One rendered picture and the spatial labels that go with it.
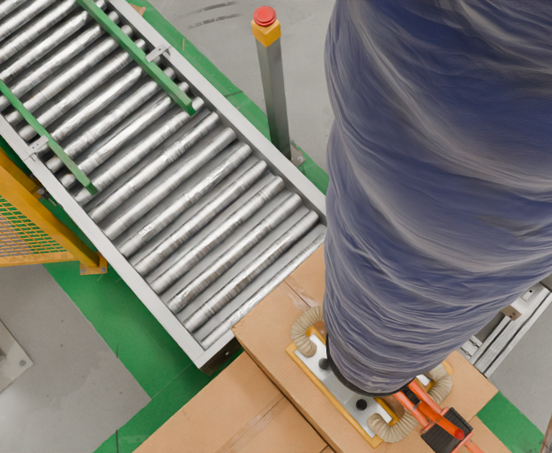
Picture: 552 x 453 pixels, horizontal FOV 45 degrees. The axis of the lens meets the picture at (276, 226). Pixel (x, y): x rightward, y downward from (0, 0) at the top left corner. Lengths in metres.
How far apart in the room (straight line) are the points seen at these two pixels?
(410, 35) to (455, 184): 0.12
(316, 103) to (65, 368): 1.60
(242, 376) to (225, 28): 1.82
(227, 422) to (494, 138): 1.96
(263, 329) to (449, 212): 1.45
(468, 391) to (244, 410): 0.74
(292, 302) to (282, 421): 0.50
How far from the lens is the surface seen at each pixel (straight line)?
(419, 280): 0.56
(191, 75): 2.59
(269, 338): 1.83
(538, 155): 0.33
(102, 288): 2.98
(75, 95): 2.72
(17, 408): 3.01
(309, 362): 1.79
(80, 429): 2.91
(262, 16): 2.14
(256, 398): 2.22
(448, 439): 1.68
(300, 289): 1.86
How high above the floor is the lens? 2.75
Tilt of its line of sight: 70 degrees down
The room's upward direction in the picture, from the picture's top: 11 degrees counter-clockwise
